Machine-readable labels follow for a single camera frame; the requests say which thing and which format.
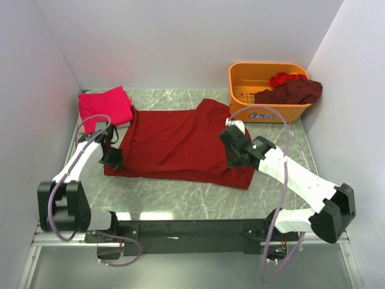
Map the red t shirt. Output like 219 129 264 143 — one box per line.
103 99 254 190

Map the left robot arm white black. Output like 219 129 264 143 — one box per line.
37 122 123 242

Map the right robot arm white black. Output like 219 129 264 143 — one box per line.
220 125 356 243

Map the folded pink t shirt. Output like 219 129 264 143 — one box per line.
78 86 134 127

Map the orange plastic basket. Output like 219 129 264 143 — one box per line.
228 62 310 123

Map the bright red cloth in basket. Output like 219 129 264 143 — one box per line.
269 72 308 88

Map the dark maroon t shirt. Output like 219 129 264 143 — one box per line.
254 78 323 105

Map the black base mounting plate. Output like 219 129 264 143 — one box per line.
84 219 270 259

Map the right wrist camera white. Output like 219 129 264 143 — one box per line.
225 118 245 131

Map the aluminium rail frame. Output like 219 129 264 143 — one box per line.
31 219 351 245

